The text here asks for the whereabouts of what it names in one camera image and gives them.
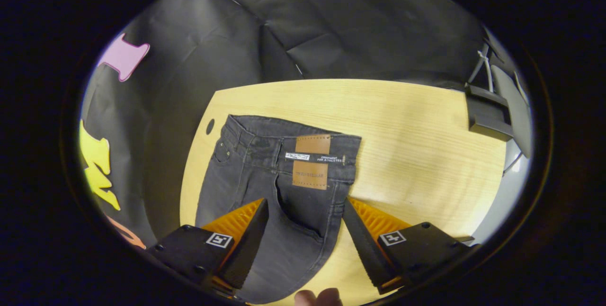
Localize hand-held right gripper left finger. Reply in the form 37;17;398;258
148;198;269;297

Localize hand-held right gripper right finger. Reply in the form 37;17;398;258
343;197;480;295

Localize dark grey jeans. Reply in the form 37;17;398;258
195;114;363;305

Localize black box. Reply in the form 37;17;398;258
464;83;515;142

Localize black backdrop cloth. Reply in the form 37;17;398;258
78;0;493;250

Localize white cable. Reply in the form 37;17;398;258
466;43;494;93

